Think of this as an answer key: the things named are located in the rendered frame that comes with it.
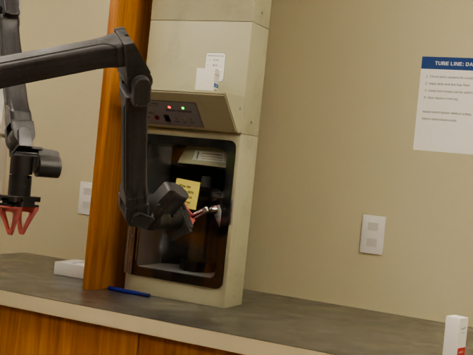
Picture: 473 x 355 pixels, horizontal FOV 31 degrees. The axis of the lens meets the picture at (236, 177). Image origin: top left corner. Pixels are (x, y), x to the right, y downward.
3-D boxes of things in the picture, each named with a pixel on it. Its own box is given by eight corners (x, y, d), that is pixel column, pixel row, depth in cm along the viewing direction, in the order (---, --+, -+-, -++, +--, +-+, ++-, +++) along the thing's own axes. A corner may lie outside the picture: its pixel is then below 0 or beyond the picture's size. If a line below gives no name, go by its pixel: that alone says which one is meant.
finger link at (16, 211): (32, 235, 222) (36, 199, 222) (14, 237, 215) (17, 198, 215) (12, 232, 225) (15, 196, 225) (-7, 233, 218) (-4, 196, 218)
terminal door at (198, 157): (127, 273, 244) (141, 132, 243) (222, 289, 230) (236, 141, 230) (125, 273, 243) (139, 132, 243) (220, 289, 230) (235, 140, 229)
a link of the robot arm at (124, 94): (115, 55, 188) (129, 80, 180) (139, 52, 190) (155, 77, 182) (115, 208, 214) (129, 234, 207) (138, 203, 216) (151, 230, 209)
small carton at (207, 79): (199, 92, 232) (201, 70, 232) (217, 94, 231) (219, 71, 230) (194, 90, 227) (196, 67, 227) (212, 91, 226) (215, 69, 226)
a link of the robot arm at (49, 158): (7, 138, 226) (17, 125, 220) (49, 141, 233) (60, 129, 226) (9, 180, 223) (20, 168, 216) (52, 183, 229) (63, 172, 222)
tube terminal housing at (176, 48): (167, 283, 267) (192, 36, 266) (262, 299, 253) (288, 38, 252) (123, 290, 245) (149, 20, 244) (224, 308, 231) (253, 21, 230)
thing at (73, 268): (73, 271, 274) (74, 258, 274) (118, 277, 268) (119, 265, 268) (53, 274, 263) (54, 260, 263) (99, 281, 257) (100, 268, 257)
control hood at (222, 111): (139, 125, 244) (142, 90, 244) (241, 134, 230) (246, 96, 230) (116, 122, 234) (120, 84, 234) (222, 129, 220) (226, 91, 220)
